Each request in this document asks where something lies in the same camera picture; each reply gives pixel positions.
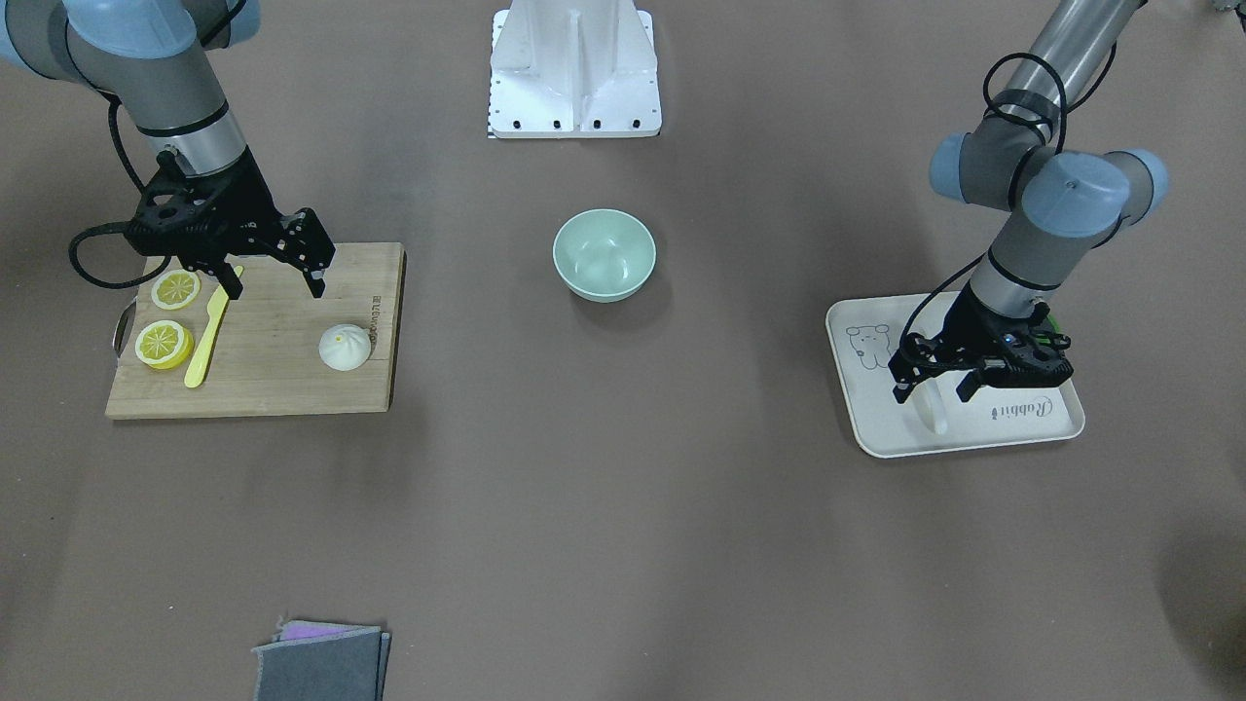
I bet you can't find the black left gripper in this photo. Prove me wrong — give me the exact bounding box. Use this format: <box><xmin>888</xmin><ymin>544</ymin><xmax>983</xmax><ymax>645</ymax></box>
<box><xmin>891</xmin><ymin>293</ymin><xmax>1074</xmax><ymax>403</ymax></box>

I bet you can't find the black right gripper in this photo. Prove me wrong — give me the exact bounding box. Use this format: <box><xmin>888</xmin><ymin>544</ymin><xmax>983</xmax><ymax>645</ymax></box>
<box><xmin>125</xmin><ymin>148</ymin><xmax>336</xmax><ymax>299</ymax></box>

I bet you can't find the white ceramic spoon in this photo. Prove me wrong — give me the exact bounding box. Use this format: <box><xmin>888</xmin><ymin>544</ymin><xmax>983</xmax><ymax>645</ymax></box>
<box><xmin>913</xmin><ymin>379</ymin><xmax>949</xmax><ymax>436</ymax></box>

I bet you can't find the white steamed bun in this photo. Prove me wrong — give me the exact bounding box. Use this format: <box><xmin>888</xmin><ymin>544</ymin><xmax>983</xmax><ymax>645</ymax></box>
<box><xmin>316</xmin><ymin>324</ymin><xmax>373</xmax><ymax>372</ymax></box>

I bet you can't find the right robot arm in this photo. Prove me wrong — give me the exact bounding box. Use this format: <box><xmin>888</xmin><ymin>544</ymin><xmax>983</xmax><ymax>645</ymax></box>
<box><xmin>2</xmin><ymin>1</ymin><xmax>336</xmax><ymax>299</ymax></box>

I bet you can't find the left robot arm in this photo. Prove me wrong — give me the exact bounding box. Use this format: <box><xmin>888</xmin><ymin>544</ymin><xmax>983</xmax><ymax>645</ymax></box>
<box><xmin>888</xmin><ymin>1</ymin><xmax>1169</xmax><ymax>403</ymax></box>

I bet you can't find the mint green bowl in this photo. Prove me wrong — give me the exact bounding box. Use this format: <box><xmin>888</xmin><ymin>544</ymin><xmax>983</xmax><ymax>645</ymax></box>
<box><xmin>552</xmin><ymin>208</ymin><xmax>657</xmax><ymax>303</ymax></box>

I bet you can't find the yellow plastic knife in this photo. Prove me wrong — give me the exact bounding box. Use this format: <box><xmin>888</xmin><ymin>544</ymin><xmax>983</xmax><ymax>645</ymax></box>
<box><xmin>183</xmin><ymin>283</ymin><xmax>231</xmax><ymax>387</ymax></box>

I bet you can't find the white rabbit tray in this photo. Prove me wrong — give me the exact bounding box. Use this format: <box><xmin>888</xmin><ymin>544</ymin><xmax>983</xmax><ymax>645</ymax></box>
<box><xmin>825</xmin><ymin>294</ymin><xmax>1087</xmax><ymax>459</ymax></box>

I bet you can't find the wooden cutting board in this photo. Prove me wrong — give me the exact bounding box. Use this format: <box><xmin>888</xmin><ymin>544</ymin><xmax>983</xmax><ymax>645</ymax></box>
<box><xmin>105</xmin><ymin>242</ymin><xmax>406</xmax><ymax>420</ymax></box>

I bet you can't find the lemon slice near knife tip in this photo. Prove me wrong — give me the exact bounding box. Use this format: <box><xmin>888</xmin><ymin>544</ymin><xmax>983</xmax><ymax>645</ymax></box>
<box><xmin>150</xmin><ymin>270</ymin><xmax>202</xmax><ymax>311</ymax></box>

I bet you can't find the green lime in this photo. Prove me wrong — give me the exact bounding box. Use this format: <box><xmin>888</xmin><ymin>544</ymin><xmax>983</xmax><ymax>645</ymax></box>
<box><xmin>1028</xmin><ymin>299</ymin><xmax>1064</xmax><ymax>347</ymax></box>

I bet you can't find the folded grey cloth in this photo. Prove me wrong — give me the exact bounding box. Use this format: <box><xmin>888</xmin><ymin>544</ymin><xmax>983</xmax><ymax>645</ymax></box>
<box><xmin>253</xmin><ymin>618</ymin><xmax>391</xmax><ymax>700</ymax></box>

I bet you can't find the lemon slice near knife handle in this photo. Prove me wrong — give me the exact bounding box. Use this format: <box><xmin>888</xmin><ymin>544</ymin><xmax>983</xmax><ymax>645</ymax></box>
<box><xmin>133</xmin><ymin>319</ymin><xmax>196</xmax><ymax>371</ymax></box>

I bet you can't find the white camera mast base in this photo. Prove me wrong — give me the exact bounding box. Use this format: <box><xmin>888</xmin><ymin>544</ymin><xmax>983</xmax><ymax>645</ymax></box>
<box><xmin>487</xmin><ymin>1</ymin><xmax>663</xmax><ymax>139</ymax></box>

